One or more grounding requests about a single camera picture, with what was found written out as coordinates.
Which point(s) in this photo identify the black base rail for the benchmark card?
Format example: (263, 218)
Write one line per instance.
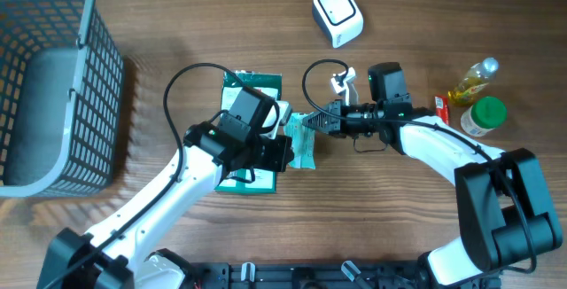
(249, 275)

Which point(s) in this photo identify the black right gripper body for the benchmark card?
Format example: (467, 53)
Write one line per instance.
(360, 118)

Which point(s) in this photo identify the green lid jar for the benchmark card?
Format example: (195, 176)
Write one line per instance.
(485, 115)

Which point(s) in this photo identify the white barcode scanner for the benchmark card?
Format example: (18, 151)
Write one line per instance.
(340, 20)

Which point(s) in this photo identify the yellow dish soap bottle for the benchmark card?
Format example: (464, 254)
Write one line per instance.
(475, 80)

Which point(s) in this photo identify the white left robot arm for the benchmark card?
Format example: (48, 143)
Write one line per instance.
(116, 253)

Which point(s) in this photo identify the grey plastic shopping basket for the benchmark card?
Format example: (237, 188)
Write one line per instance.
(62, 78)

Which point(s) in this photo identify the mint green pouch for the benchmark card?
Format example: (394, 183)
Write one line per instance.
(302, 142)

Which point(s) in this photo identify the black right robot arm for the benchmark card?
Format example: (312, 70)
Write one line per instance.
(505, 210)

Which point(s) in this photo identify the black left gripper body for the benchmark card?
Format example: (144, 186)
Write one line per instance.
(270, 153)

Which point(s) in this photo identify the green glove package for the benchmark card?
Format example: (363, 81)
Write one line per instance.
(271, 85)

